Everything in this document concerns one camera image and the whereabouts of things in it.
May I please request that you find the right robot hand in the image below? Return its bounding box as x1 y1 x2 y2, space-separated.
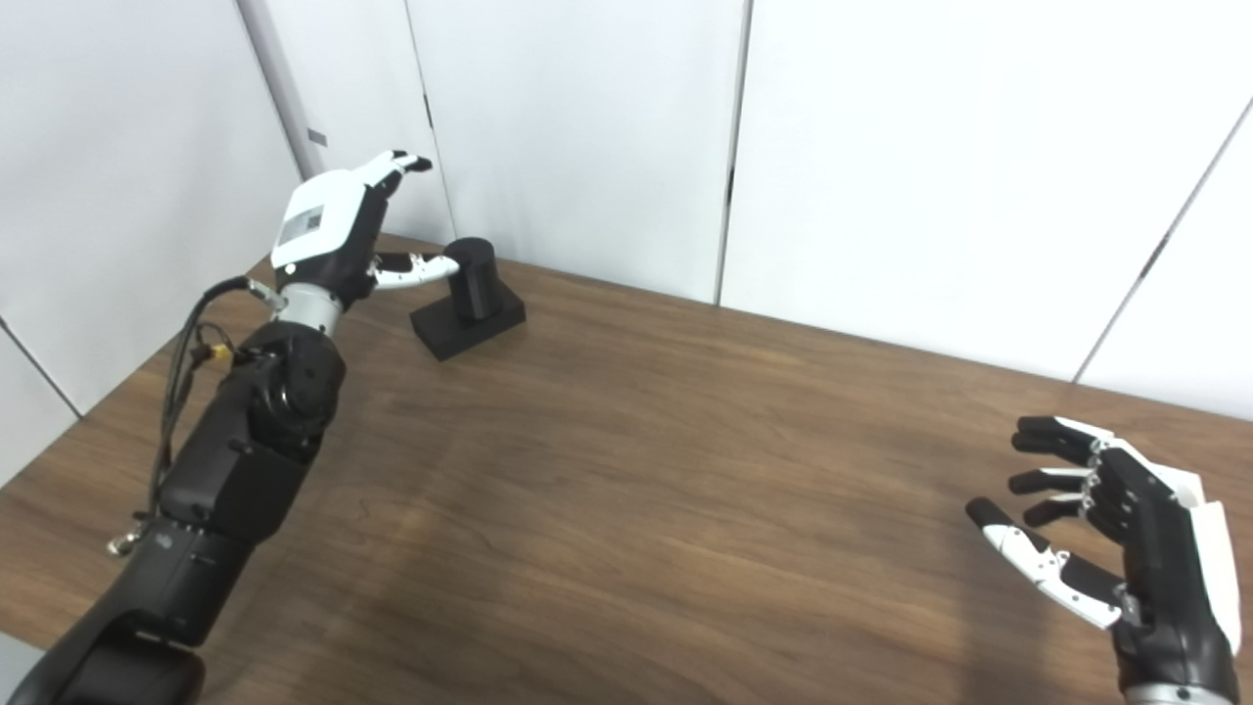
965 415 1244 701

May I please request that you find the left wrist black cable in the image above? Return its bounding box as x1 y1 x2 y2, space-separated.
108 277 290 557

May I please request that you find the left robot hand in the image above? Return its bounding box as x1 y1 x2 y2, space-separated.
270 150 461 300

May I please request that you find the black peg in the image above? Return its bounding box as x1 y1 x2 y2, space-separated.
409 238 527 361

